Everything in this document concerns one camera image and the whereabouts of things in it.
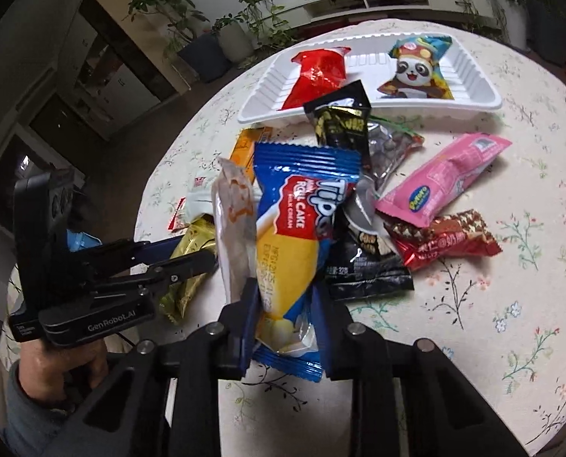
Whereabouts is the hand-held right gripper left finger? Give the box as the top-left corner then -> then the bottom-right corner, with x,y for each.
61,276 -> 265,457

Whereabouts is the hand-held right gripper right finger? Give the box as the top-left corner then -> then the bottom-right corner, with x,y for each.
312,283 -> 531,457

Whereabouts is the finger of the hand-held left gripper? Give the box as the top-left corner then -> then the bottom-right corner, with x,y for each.
80,239 -> 185,275
91,249 -> 218,302

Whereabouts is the white red snack packet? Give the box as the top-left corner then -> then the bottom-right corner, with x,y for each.
166,176 -> 217,234

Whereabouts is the blue roll cake packet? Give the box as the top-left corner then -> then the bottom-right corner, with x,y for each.
251,142 -> 362,384

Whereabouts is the red brown chocolate snack packet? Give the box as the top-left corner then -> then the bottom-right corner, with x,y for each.
383,208 -> 503,272

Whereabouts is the pink snack packet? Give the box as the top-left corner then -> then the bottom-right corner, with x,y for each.
374,132 -> 513,229

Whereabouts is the black gold snack packet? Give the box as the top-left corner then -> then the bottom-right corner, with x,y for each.
303,80 -> 374,172

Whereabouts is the white plastic tray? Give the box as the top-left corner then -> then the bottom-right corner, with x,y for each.
238,33 -> 503,127

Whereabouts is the person's left forearm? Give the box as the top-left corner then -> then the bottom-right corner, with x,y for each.
0,362 -> 88,457

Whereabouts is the person's left hand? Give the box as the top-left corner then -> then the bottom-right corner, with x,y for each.
16,334 -> 110,409

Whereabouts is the white orange translucent snack packet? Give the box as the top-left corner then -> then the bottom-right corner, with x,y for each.
211,157 -> 261,305

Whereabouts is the glossy black snack packet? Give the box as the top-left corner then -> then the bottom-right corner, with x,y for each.
323,209 -> 415,302

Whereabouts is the clear silver chocolate packet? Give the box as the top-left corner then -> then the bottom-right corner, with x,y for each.
342,117 -> 425,243

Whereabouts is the tall plant in dark pot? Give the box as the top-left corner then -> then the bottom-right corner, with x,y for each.
128,0 -> 232,84

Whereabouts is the plant in white ribbed pot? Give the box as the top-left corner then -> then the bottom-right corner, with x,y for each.
213,14 -> 256,64

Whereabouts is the shiny red snack packet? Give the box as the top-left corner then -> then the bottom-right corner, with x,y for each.
281,46 -> 353,111

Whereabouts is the blue panda snack packet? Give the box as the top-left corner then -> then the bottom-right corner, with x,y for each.
377,34 -> 455,101

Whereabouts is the white television cabinet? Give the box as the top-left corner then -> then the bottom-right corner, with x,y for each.
271,0 -> 499,24

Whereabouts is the plant in smooth white pot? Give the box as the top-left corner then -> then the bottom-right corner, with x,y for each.
483,0 -> 532,51

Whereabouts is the broad-leaf plant in dark pot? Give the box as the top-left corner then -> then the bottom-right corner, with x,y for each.
521,0 -> 566,68

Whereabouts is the dark wooden wall cabinet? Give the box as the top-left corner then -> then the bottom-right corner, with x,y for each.
26,0 -> 180,142

